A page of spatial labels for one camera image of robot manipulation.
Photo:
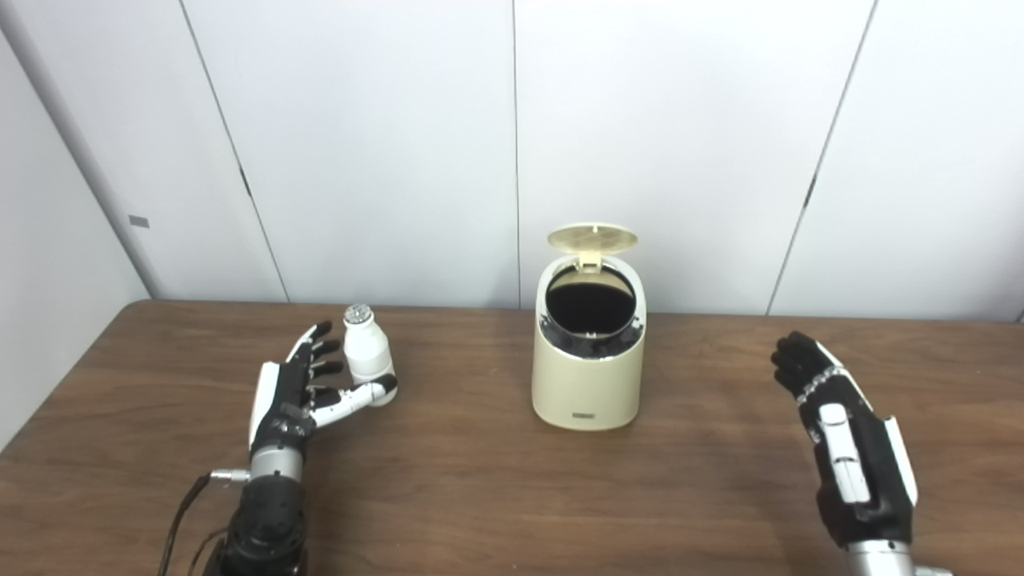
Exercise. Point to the white and black left hand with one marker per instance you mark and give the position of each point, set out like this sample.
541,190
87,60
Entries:
284,408

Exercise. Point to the white and black right hand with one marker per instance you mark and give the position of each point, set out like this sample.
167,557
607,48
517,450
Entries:
872,472

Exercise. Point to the small white plastic bottle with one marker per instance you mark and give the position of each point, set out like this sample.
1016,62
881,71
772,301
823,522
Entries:
366,348

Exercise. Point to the cream-colored lidded bin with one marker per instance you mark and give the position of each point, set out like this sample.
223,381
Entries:
588,384

